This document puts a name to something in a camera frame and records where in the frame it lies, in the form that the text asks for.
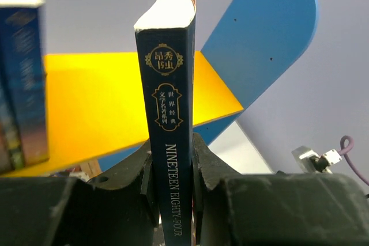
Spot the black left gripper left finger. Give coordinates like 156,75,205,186
1,142,159,245

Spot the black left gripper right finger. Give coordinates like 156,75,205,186
193,133,368,245

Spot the Nineteen Eighty-Four book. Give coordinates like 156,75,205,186
134,0,197,245

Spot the Othello picture book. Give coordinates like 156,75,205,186
50,160,101,181

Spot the blue and yellow bookshelf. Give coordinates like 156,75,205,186
11,0,319,177

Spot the upright blue orange book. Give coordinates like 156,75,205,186
1,0,49,167

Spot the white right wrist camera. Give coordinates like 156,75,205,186
292,146,342,174

